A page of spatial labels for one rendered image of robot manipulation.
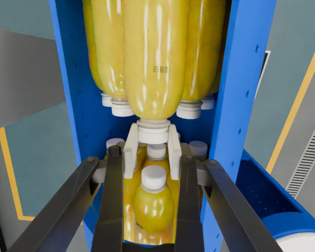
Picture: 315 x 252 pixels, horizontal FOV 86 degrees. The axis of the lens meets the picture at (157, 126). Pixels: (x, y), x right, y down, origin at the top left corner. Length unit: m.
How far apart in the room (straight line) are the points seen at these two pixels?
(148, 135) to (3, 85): 0.60
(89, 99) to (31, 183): 1.87
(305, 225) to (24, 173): 2.08
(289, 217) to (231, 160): 0.53
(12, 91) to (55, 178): 1.37
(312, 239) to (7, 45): 1.09
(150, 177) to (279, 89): 1.54
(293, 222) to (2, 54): 1.03
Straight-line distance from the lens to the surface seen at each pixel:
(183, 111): 0.26
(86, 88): 0.34
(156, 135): 0.19
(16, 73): 0.77
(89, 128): 0.36
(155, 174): 0.27
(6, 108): 0.74
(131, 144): 0.16
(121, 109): 0.26
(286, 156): 2.02
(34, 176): 2.11
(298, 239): 0.72
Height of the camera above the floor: 1.37
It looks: 69 degrees down
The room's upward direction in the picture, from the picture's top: 179 degrees clockwise
